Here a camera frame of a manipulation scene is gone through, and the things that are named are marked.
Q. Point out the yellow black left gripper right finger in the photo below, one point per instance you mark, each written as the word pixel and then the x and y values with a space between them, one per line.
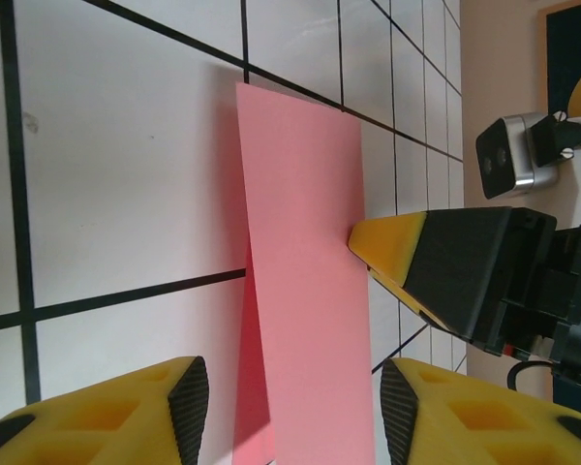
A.
pixel 465 426

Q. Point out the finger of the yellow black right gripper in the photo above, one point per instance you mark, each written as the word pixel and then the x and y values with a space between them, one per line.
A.
pixel 411 302
pixel 455 261

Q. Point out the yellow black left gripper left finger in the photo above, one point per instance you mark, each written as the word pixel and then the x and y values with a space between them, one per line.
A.
pixel 101 426

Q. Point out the pink paper sheet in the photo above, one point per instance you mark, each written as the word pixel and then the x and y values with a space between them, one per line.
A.
pixel 300 218

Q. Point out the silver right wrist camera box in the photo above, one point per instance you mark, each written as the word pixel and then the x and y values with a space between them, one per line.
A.
pixel 513 160

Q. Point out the dark floral wall panel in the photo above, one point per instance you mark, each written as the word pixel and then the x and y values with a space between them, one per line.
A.
pixel 561 48

